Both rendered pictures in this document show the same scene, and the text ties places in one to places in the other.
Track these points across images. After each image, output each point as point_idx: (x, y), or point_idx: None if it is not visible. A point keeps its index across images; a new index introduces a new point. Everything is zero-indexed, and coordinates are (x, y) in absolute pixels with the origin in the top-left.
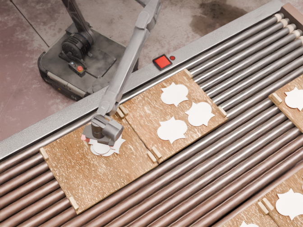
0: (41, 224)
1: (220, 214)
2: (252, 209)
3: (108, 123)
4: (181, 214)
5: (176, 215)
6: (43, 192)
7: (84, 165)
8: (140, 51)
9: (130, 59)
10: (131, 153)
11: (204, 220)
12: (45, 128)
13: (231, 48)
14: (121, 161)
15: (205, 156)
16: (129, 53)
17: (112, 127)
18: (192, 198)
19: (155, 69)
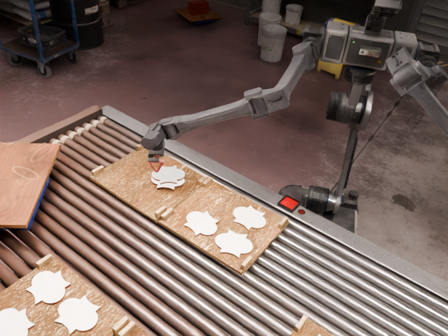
0: None
1: (109, 288)
2: (119, 317)
3: (155, 131)
4: (103, 253)
5: (101, 248)
6: (108, 157)
7: (138, 171)
8: (231, 117)
9: (216, 110)
10: (162, 198)
11: (98, 273)
12: (171, 145)
13: (356, 264)
14: (151, 193)
15: (181, 263)
16: (221, 107)
17: (151, 134)
18: (123, 259)
19: (277, 201)
